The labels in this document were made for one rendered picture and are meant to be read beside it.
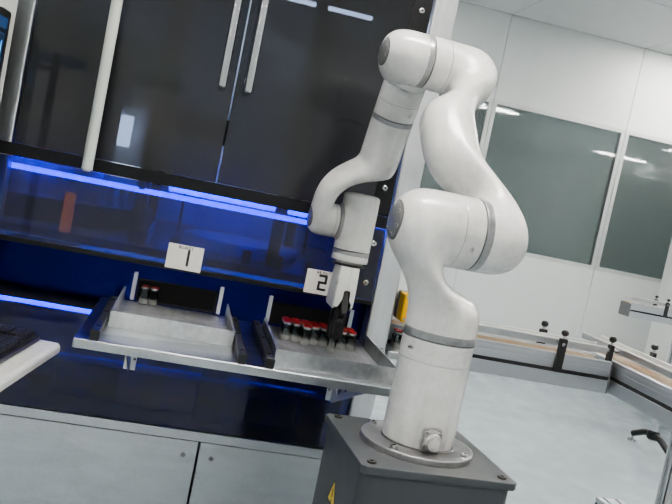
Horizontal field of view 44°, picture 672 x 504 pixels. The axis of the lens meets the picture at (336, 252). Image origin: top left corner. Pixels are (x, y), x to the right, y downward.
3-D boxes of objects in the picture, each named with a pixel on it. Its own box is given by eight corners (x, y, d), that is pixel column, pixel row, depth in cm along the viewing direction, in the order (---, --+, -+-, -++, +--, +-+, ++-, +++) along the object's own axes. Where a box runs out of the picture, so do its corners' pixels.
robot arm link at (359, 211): (335, 248, 182) (374, 255, 185) (347, 190, 181) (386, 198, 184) (325, 244, 190) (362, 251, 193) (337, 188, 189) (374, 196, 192)
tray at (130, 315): (121, 299, 203) (124, 285, 203) (226, 317, 208) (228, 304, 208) (107, 326, 170) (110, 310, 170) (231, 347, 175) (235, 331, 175)
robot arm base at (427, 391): (490, 473, 130) (515, 361, 129) (377, 460, 126) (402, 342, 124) (447, 433, 149) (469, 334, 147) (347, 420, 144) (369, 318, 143)
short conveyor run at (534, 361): (374, 356, 217) (386, 298, 216) (362, 343, 232) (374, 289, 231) (609, 395, 230) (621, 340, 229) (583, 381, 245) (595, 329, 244)
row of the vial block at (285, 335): (279, 337, 195) (283, 319, 194) (352, 350, 198) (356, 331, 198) (280, 339, 193) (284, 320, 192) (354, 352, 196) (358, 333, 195)
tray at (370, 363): (261, 331, 199) (264, 317, 199) (364, 349, 203) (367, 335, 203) (273, 365, 165) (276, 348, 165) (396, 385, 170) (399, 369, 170)
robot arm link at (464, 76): (421, 277, 134) (508, 292, 139) (454, 237, 125) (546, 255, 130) (400, 63, 162) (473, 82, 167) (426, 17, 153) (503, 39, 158)
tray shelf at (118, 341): (100, 303, 202) (101, 296, 202) (371, 349, 215) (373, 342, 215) (71, 346, 155) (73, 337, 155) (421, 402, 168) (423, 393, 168)
